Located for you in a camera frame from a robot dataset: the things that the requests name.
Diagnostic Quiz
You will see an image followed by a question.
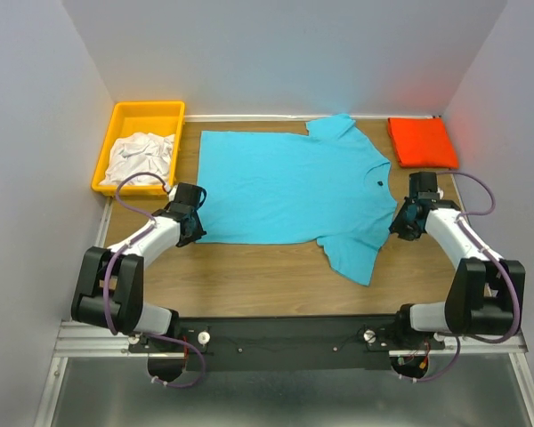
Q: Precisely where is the cyan blue t-shirt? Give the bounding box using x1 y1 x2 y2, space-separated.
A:
198 115 397 286

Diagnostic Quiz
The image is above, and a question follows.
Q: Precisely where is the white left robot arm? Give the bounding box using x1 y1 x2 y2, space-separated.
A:
71 182 206 351

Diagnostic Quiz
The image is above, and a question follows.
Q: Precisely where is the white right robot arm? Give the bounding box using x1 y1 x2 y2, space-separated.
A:
390 196 526 349

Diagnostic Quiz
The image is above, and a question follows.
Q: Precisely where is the crumpled white t-shirt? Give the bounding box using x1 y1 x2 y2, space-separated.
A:
100 132 175 186

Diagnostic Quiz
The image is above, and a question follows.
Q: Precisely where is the folded orange t-shirt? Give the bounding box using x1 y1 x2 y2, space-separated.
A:
387 117 459 169

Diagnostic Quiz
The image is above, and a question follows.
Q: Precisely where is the yellow plastic bin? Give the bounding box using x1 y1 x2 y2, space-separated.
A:
91 101 185 197

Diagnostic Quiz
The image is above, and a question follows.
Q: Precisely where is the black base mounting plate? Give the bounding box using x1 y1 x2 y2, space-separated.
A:
129 314 444 372

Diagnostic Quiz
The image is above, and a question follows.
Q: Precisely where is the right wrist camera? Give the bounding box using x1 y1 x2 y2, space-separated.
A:
409 172 441 200

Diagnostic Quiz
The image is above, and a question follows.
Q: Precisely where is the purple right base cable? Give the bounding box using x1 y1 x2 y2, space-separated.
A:
398 331 462 383

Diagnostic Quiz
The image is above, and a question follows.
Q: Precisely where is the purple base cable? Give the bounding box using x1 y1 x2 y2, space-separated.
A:
398 331 462 383
146 335 208 389

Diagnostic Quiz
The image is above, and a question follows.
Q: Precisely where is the aluminium extrusion rail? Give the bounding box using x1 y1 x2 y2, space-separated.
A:
53 316 530 358

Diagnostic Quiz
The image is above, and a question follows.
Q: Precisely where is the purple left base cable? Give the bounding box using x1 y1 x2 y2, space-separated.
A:
146 335 208 389

